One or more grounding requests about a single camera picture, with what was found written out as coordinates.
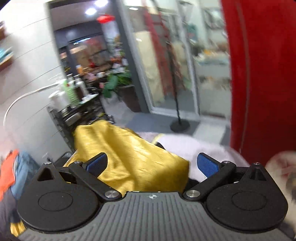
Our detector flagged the gold satin padded jacket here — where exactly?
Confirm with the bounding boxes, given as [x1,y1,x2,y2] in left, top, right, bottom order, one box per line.
[18,121,191,240]

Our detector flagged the orange cloth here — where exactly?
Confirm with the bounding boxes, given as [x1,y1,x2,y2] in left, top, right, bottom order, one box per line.
[0,149,19,201]

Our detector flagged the black floor stand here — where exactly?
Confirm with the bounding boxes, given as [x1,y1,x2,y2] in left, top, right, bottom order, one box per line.
[165,39,191,133]

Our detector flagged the potted green plant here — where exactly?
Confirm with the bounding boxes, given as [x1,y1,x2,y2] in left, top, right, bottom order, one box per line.
[102,71,141,113]

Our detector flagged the red curtain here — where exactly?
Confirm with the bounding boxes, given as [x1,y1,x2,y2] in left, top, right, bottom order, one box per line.
[221,1,295,165]

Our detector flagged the black wire shelf rack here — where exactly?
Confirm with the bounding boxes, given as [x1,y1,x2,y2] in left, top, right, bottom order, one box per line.
[47,94,115,152]

